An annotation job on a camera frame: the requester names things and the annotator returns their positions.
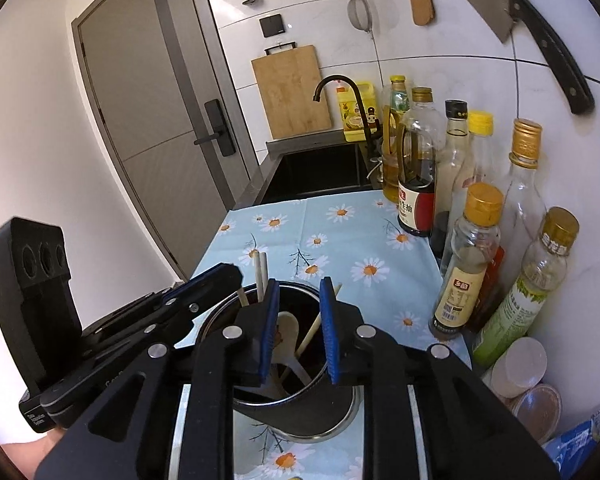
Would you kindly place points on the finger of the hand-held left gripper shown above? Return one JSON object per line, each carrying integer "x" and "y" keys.
{"x": 170, "y": 327}
{"x": 200, "y": 282}

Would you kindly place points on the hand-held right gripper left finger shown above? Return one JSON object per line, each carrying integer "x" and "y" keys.
{"x": 269, "y": 330}

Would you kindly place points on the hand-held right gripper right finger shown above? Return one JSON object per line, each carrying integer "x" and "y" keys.
{"x": 330, "y": 330}

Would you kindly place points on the cream ceramic spoon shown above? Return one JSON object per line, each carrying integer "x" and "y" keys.
{"x": 289, "y": 335}

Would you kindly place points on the white spoons and chopsticks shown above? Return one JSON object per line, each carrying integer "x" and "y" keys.
{"x": 260, "y": 275}

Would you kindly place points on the black utensil holder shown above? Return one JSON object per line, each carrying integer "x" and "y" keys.
{"x": 305, "y": 412}

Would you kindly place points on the blue daisy tablecloth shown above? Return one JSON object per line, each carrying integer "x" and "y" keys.
{"x": 280, "y": 245}

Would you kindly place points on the tan label dark sauce bottle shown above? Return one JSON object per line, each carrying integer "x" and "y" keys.
{"x": 462, "y": 285}

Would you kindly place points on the red label soy sauce bottle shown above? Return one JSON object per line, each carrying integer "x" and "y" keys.
{"x": 416, "y": 200}

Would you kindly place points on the black sink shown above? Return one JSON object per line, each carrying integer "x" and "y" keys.
{"x": 315, "y": 170}

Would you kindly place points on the grey door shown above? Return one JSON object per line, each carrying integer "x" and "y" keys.
{"x": 145, "y": 110}

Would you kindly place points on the white lid jar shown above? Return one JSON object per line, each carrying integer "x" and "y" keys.
{"x": 517, "y": 365}

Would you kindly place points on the green label bottle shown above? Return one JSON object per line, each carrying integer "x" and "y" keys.
{"x": 520, "y": 305}

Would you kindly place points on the wooden cutting board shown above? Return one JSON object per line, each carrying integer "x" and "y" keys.
{"x": 292, "y": 92}

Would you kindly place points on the yellow cooking oil bottle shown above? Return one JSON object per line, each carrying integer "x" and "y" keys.
{"x": 392, "y": 125}

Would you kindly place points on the yellow dish soap bottle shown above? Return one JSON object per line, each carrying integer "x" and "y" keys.
{"x": 352, "y": 115}

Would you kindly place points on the black faucet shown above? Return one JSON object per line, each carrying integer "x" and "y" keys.
{"x": 362, "y": 110}

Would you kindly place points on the brown spice jar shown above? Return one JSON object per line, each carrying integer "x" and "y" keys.
{"x": 540, "y": 410}

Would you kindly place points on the tall clear gold cap bottle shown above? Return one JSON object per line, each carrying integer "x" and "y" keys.
{"x": 522, "y": 185}

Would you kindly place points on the yellow cap bottle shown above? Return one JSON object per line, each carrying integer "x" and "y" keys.
{"x": 480, "y": 130}

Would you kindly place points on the blue white salt bag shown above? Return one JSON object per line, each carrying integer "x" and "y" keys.
{"x": 577, "y": 447}

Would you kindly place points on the black wall switch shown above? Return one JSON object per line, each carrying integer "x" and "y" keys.
{"x": 271, "y": 26}

